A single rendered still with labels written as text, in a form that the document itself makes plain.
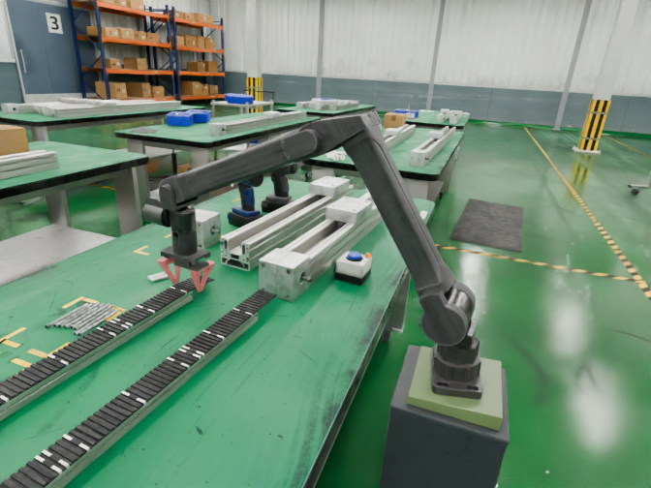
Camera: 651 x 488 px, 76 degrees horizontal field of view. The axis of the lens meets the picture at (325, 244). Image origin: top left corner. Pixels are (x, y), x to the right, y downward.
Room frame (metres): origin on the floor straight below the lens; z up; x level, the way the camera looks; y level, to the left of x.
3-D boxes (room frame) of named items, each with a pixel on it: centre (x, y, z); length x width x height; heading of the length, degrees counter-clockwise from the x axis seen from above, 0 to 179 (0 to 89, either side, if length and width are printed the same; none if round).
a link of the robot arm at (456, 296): (0.64, -0.23, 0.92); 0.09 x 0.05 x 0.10; 65
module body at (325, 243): (1.37, -0.08, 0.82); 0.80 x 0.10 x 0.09; 156
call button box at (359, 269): (1.07, -0.08, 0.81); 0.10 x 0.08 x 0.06; 66
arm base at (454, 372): (0.64, -0.25, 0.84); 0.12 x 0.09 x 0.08; 169
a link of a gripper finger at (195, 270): (0.90, 0.31, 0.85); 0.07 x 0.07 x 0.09; 66
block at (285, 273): (0.96, 0.09, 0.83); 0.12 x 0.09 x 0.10; 66
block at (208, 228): (1.25, 0.40, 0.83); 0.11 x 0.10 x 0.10; 73
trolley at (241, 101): (6.30, 1.27, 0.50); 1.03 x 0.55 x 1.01; 166
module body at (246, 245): (1.45, 0.10, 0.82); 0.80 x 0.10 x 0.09; 156
